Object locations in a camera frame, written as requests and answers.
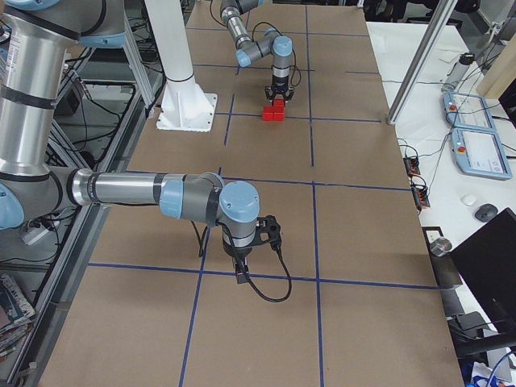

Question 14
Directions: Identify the lower teach pendant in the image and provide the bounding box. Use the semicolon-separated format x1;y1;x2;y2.
451;127;513;181

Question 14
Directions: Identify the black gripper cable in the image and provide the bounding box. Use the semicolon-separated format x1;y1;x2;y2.
189;221;293;302

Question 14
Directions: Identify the orange black power strip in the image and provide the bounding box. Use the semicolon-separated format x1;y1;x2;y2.
403;156;420;177
410;184;431;210

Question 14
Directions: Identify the white small puck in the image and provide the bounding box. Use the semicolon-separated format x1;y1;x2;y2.
461;194;477;206

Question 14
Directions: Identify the upper orange black power strip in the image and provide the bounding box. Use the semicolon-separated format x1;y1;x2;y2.
403;156;420;177

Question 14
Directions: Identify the grey computer mouse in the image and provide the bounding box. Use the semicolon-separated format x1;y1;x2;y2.
474;203;498;223

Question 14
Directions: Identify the clear water bottle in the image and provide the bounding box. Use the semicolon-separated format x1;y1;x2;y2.
441;52;476;93

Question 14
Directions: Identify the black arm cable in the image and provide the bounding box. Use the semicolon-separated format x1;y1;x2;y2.
252;22;302;87

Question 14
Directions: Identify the white camera post with base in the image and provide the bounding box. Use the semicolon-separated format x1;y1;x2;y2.
145;0;218;132

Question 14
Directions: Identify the aluminium frame post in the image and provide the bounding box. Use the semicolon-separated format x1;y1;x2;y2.
386;0;458;125

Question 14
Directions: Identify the lower orange black power strip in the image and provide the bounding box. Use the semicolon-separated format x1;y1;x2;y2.
410;184;431;210

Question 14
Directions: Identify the teach pendant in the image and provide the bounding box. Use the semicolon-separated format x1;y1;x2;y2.
451;127;513;181
443;91;496;131

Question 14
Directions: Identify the black laptop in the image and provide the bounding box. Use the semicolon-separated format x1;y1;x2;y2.
451;208;515;332

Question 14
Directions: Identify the red block placed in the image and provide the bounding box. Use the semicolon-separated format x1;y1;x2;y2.
272;106;285;122
273;98;285;108
261;106;274;121

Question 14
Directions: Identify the steel cup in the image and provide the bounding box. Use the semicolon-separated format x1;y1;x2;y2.
429;237;452;257

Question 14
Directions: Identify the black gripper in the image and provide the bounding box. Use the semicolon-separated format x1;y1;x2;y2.
221;215;281;283
264;75;294;106

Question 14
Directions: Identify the stack of magazines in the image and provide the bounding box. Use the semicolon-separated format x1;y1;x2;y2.
1;273;35;361

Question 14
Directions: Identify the upper teach pendant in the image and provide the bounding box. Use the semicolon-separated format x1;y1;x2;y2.
443;91;496;131

